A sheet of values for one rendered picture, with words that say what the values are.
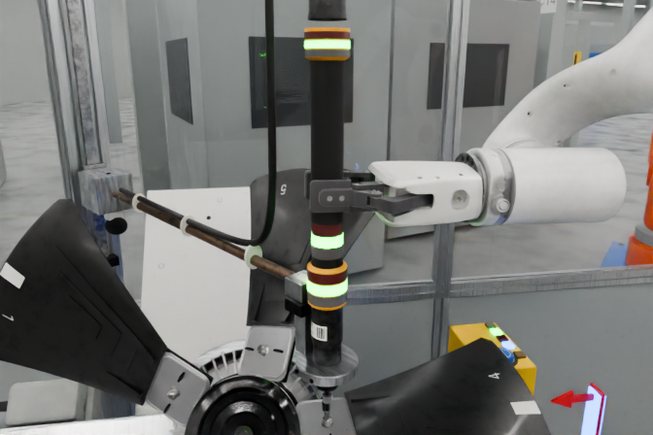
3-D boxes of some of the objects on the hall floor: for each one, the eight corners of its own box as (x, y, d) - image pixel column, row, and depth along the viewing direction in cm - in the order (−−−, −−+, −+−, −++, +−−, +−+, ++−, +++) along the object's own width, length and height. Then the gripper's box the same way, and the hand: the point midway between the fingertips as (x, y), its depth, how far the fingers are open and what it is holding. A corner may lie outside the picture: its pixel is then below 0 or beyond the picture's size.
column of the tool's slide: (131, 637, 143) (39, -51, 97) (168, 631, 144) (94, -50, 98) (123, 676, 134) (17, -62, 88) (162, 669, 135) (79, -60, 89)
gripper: (448, 140, 61) (298, 141, 58) (520, 169, 45) (319, 172, 42) (443, 199, 63) (298, 203, 60) (511, 247, 47) (318, 255, 44)
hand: (326, 190), depth 51 cm, fingers closed on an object, 4 cm apart
